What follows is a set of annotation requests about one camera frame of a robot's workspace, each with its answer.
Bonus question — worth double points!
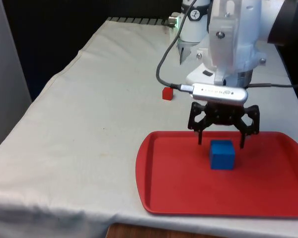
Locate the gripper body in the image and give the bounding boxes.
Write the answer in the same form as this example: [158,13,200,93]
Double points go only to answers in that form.
[205,101,244,126]

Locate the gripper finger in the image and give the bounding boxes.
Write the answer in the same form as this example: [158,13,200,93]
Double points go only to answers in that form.
[238,105,260,149]
[188,102,208,145]

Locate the large blue block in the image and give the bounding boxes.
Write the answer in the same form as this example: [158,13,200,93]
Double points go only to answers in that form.
[208,140,236,171]

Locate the red tray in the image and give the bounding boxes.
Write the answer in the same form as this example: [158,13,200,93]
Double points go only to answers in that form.
[136,131,298,219]

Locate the small red cube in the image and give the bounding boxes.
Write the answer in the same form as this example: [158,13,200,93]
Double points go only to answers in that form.
[162,87,174,101]

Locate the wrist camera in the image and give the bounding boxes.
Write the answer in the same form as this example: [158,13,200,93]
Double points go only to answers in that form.
[191,83,248,104]

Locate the black cable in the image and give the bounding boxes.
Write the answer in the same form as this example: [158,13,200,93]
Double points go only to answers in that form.
[247,78,298,89]
[155,0,198,94]

